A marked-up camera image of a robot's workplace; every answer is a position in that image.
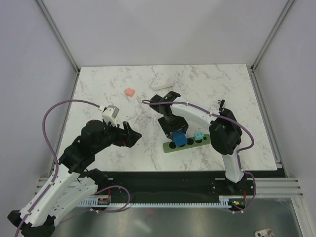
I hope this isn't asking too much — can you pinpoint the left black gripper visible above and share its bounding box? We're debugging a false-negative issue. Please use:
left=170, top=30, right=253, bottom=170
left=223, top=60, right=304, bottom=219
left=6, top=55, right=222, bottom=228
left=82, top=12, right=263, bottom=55
left=93, top=118, right=141, bottom=154

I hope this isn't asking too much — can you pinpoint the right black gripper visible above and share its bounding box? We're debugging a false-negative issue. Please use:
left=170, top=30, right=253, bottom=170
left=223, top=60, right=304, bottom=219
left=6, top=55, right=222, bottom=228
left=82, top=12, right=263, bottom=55
left=158, top=115, right=189, bottom=139

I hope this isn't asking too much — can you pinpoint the blue cube socket adapter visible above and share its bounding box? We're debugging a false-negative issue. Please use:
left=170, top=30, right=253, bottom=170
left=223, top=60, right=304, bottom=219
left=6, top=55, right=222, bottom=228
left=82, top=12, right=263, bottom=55
left=171, top=130, right=187, bottom=147

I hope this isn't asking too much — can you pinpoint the green power strip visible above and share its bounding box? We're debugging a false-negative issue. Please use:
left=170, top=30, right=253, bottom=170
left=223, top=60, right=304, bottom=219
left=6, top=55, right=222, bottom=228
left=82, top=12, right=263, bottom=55
left=162, top=134, right=211, bottom=154

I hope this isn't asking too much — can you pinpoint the teal plug adapter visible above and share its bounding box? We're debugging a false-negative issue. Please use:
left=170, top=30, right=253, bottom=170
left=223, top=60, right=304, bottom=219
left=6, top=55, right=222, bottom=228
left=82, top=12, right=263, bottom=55
left=194, top=132, right=204, bottom=141

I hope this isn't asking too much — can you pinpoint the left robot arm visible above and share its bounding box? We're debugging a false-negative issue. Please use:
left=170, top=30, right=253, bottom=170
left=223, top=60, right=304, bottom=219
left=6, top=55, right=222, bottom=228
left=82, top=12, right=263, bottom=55
left=7, top=120, right=142, bottom=237

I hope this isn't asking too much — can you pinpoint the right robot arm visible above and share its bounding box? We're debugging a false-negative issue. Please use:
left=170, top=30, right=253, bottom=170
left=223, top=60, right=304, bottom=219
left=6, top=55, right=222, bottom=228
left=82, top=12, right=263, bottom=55
left=143, top=91, right=245, bottom=195

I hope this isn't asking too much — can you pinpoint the pink plug adapter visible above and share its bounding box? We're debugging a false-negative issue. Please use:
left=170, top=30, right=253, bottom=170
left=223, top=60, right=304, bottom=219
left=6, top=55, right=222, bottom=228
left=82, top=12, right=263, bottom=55
left=125, top=88, right=135, bottom=97

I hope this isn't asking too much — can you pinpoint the white triangular power strip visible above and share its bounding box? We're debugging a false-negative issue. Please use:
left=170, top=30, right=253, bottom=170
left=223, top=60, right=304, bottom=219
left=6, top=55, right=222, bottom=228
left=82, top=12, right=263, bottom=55
left=151, top=72, right=175, bottom=91

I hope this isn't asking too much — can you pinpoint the smartphone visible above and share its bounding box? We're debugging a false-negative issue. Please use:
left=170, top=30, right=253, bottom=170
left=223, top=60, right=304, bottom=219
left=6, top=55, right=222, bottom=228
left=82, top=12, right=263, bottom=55
left=254, top=229, right=275, bottom=237

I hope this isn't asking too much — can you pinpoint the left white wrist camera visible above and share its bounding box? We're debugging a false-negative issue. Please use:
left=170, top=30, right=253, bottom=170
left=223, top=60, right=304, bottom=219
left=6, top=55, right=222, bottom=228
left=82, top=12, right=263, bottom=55
left=102, top=105, right=119, bottom=127

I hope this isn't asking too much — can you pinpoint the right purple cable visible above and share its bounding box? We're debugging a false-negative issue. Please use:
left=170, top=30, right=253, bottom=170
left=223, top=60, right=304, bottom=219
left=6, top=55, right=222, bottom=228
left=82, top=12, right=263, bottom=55
left=142, top=97, right=257, bottom=213

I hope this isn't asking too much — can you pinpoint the purple cable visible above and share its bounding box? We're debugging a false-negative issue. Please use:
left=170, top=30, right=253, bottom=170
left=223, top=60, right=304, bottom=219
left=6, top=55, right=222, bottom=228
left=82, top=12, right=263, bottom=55
left=13, top=99, right=131, bottom=237
left=142, top=97, right=257, bottom=213

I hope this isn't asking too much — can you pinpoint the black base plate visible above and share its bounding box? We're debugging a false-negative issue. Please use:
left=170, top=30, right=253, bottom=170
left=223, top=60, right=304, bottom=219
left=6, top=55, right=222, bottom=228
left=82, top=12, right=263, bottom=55
left=83, top=169, right=255, bottom=202

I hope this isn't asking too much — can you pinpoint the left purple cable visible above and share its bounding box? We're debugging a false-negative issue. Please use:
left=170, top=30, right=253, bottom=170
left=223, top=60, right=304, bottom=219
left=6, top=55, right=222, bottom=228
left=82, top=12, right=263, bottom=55
left=13, top=99, right=131, bottom=237

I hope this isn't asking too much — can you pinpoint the white slotted cable duct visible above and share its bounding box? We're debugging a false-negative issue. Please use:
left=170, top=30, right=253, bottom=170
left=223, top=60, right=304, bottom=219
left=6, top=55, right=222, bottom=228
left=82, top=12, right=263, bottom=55
left=77, top=196, right=245, bottom=208

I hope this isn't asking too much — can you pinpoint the right aluminium frame post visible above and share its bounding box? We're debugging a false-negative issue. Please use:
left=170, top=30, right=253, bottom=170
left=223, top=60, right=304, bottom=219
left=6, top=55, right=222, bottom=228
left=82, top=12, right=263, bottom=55
left=249, top=0, right=297, bottom=72

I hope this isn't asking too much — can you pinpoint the aluminium frame post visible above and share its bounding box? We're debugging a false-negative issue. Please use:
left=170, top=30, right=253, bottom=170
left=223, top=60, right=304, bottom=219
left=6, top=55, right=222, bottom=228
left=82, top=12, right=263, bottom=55
left=34, top=0, right=80, bottom=75
left=249, top=0, right=297, bottom=72

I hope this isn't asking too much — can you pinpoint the left aluminium frame post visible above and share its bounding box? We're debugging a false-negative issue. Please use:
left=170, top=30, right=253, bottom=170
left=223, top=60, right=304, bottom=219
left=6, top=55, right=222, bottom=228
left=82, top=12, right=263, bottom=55
left=34, top=0, right=80, bottom=75

